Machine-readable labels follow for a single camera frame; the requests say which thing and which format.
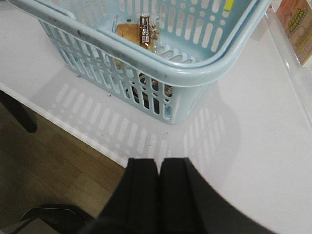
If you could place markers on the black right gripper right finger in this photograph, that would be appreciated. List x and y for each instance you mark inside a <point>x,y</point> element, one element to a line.
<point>189,205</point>

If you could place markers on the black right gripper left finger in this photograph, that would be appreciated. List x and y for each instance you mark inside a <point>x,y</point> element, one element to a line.
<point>133,207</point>

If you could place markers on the packaged bread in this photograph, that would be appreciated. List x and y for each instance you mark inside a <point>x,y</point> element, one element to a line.
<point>141,31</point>

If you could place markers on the black tissue pack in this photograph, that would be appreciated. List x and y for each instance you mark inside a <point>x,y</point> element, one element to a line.
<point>149,93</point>

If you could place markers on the light blue plastic basket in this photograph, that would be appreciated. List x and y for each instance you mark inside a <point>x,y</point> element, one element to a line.
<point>157,55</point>

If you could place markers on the clear acrylic right shelf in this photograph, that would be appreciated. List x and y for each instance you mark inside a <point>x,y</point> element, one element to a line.
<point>300,77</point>

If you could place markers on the colourful puzzle cube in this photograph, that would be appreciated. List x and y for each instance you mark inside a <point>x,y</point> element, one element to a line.
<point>228,5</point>

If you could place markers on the orange snack box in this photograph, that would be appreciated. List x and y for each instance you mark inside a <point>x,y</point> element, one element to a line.
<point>295,17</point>

